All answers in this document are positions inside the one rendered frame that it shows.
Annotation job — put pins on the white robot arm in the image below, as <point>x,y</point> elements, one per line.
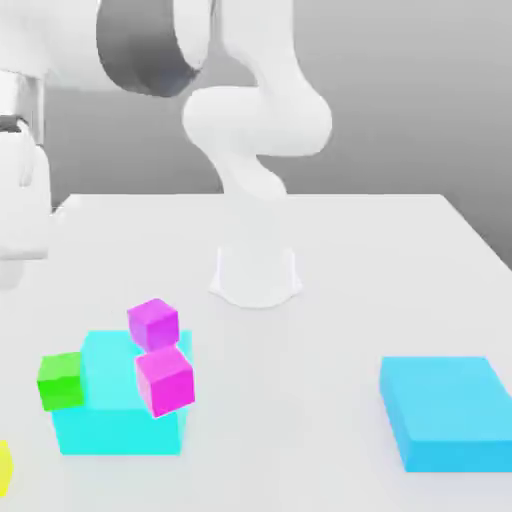
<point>256,128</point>

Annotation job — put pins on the large cyan box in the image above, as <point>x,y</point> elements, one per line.
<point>116,428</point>

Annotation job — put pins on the small yellow cube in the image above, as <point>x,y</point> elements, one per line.
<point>4,468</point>

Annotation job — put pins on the small green cube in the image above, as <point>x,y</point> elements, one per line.
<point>60,384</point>

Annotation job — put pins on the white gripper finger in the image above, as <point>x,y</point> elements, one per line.
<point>9,274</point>

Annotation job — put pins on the small magenta cube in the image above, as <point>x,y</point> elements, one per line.
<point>168,384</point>

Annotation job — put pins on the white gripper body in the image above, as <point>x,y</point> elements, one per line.
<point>24,208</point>

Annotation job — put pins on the large blue box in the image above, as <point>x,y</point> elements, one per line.
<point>448,412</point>

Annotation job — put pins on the small purple cube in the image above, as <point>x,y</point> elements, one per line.
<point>154,326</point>

